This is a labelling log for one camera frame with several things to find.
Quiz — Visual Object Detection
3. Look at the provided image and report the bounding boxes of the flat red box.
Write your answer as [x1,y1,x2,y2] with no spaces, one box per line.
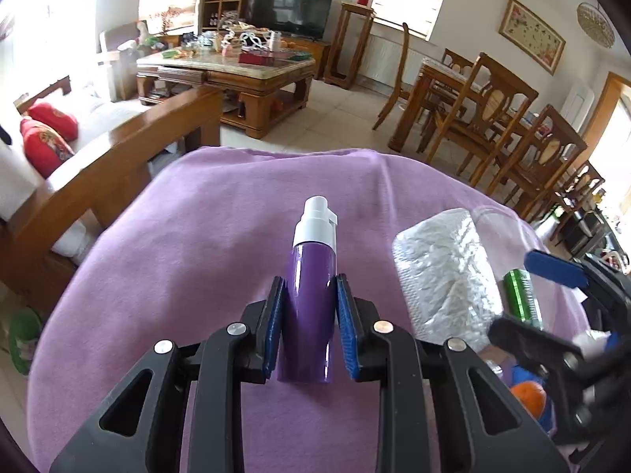
[239,50,277,66]

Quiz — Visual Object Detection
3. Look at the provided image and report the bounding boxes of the white standing air conditioner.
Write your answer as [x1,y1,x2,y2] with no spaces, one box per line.
[562,85,595,134]

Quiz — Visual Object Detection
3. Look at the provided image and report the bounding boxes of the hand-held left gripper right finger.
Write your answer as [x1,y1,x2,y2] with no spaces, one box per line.
[334,272,573,473]

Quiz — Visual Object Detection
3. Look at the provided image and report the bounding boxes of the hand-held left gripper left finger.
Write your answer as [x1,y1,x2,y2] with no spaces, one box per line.
[49,276,287,473]

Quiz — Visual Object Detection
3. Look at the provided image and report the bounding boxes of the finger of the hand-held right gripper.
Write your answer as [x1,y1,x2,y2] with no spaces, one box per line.
[523,250,631,301]
[488,316,592,385]

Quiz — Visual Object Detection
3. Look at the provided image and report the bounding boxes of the black television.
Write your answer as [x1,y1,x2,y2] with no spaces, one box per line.
[245,0,335,40]

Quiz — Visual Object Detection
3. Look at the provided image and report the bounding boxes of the green cylindrical bottle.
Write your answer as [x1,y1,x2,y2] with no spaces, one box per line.
[503,268,543,331]

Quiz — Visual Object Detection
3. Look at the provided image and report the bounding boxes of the purple tablecloth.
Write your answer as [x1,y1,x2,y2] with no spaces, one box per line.
[27,145,592,473]

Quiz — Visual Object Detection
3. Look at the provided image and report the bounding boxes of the purple spray bottle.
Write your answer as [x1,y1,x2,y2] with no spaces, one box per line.
[276,196,341,385]

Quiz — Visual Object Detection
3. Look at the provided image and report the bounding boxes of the small woven ceiling lamp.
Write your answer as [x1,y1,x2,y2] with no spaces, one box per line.
[577,1,617,49]

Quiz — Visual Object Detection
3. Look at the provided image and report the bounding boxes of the tall wooden plant stand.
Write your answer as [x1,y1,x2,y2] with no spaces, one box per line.
[324,1,378,90]

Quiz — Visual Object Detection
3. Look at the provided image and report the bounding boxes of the wooden marble coffee table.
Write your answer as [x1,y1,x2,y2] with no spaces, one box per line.
[135,34,316,140]

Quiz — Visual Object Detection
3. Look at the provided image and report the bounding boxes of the red cushion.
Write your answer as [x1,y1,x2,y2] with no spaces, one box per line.
[20,117,76,178]
[27,102,80,141]

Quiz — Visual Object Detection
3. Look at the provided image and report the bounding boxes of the orange fruit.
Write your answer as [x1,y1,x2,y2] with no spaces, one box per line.
[510,382,548,417]

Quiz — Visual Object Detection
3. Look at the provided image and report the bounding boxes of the wooden television stand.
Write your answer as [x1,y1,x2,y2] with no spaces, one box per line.
[276,34,331,80]

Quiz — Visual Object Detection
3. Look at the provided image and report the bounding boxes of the green plastic basin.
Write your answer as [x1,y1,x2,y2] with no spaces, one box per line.
[7,305,45,375]

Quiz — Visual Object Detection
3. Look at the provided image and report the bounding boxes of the wooden dining chair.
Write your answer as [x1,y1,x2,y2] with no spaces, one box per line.
[424,52,540,178]
[485,104,588,218]
[542,160,606,247]

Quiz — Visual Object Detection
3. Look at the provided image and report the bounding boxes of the white cushion black trim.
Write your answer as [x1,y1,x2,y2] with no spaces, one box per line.
[0,123,43,222]

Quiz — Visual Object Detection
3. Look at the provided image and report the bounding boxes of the wooden dining table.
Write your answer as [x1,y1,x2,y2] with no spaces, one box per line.
[388,56,543,158]

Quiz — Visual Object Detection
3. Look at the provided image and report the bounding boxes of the blue crumpled packet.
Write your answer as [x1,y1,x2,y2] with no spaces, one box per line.
[510,365,555,437]

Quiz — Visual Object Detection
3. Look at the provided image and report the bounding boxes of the wooden sofa white cushions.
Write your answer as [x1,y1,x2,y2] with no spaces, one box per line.
[0,76,225,301]

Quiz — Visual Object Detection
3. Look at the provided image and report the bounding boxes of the curved back wooden chair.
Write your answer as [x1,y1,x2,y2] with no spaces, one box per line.
[372,22,425,131]

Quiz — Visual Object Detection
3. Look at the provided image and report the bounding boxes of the silver foil packet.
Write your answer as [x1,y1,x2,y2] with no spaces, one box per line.
[392,208,504,353]

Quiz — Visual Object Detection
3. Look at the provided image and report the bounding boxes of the wide framed floral picture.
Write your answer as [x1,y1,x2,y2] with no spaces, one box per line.
[498,0,567,76]

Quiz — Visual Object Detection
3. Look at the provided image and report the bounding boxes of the wooden armchair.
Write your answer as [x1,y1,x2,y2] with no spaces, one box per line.
[99,20,144,102]

